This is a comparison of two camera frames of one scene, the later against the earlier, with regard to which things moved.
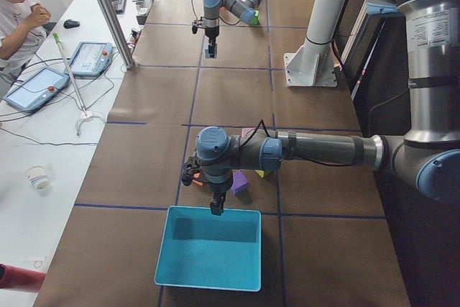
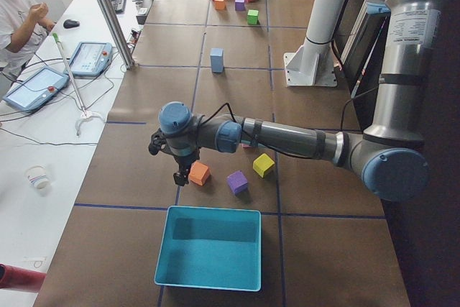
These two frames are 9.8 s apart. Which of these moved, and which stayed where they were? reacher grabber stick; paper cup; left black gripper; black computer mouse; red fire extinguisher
Moved: left black gripper
Stayed: reacher grabber stick; red fire extinguisher; paper cup; black computer mouse
